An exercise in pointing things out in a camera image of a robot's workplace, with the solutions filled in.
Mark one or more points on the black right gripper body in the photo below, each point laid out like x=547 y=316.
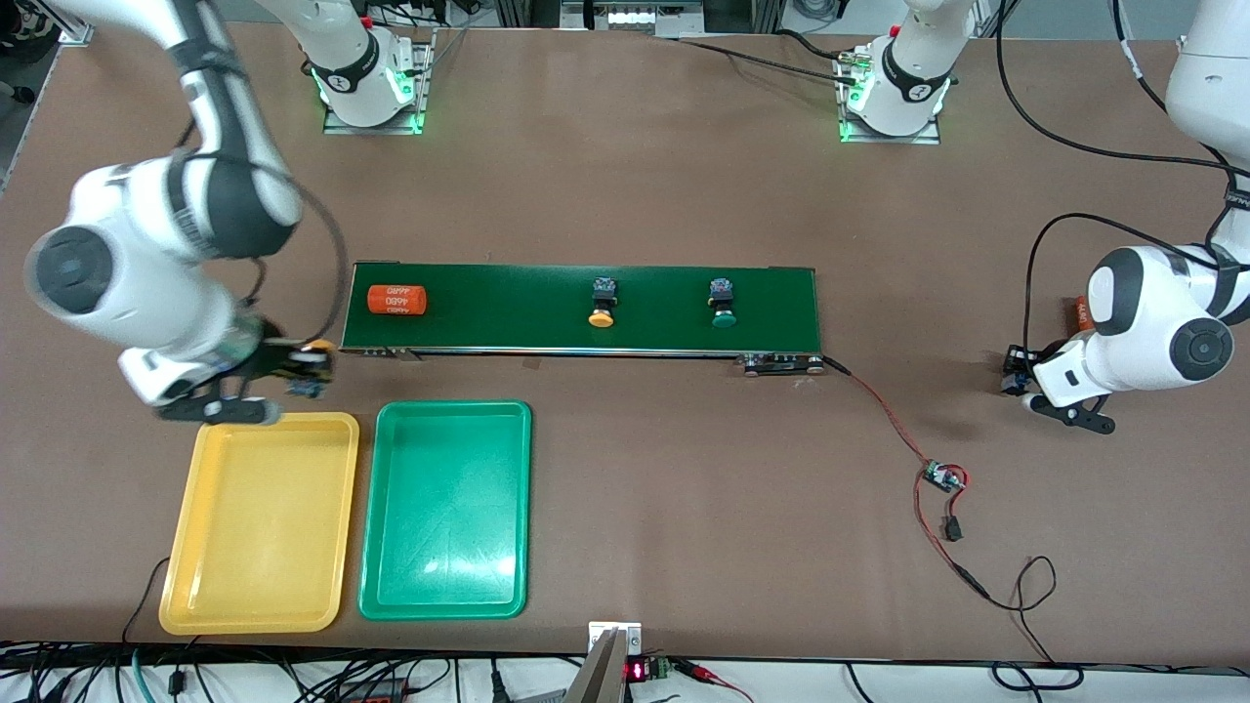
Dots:
x=276 y=357

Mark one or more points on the green push button switch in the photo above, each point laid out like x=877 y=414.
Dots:
x=1016 y=381
x=724 y=293

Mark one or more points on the yellow push button switch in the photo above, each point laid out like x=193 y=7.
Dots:
x=314 y=346
x=603 y=293

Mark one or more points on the orange cylinder with white print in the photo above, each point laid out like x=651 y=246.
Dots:
x=1081 y=314
x=397 y=300

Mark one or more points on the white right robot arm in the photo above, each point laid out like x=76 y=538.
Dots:
x=146 y=254

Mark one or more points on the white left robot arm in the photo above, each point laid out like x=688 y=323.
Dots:
x=1143 y=322

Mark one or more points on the small green circuit board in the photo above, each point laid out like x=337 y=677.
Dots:
x=942 y=475

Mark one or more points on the yellow plastic tray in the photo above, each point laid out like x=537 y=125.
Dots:
x=259 y=527

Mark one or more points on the green plastic tray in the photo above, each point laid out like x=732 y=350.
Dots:
x=444 y=513

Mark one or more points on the green conveyor belt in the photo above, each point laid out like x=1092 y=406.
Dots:
x=508 y=308

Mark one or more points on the red digit display module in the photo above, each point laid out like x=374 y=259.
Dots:
x=637 y=671

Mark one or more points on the white light module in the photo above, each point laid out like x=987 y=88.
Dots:
x=630 y=15

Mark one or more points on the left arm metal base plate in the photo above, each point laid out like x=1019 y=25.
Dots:
x=928 y=137

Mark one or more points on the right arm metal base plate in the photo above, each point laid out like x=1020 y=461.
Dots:
x=425 y=78

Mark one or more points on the aluminium frame profile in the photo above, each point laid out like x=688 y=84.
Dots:
x=76 y=35

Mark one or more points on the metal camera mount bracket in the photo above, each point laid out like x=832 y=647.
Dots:
x=610 y=674

